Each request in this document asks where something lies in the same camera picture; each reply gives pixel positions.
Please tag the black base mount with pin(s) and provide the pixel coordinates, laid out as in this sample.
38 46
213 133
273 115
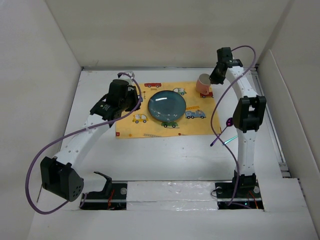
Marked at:
114 199
244 198

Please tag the iridescent metallic fork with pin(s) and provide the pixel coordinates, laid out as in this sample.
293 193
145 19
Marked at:
229 140

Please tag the pink paper cup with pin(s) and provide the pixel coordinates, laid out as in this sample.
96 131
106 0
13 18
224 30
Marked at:
203 84

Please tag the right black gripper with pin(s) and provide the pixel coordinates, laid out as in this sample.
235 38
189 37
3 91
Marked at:
214 78

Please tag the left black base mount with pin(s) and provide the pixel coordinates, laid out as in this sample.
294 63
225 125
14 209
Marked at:
114 199

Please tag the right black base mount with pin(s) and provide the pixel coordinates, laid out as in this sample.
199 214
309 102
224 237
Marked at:
244 198

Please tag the dark blue ceramic plate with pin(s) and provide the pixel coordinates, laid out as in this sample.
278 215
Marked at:
166 106

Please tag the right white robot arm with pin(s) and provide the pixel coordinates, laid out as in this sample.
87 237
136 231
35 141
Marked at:
247 118

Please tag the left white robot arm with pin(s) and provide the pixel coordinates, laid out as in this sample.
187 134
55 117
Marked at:
60 174

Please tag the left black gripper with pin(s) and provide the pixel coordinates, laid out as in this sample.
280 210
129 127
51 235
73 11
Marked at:
132 91

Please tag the purple metallic spoon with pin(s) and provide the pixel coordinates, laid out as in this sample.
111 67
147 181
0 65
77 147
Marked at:
229 123

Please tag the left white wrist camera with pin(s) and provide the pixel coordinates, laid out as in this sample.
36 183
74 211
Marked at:
127 76

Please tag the yellow car-print placemat cloth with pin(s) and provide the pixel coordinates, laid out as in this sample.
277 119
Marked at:
200 118

